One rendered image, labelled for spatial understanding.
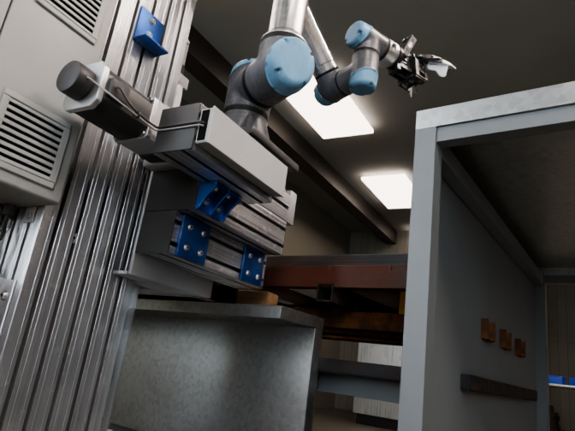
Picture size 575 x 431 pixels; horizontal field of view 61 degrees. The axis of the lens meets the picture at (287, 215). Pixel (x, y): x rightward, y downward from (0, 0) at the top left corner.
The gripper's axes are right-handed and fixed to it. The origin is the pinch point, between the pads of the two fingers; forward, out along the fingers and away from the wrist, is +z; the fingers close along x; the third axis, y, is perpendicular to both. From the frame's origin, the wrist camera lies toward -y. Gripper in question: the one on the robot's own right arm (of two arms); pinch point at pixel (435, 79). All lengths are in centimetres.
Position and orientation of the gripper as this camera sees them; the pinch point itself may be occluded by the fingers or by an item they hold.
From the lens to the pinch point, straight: 166.4
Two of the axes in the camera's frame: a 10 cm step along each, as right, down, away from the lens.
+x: 5.9, -3.0, -7.5
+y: -0.5, 9.1, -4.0
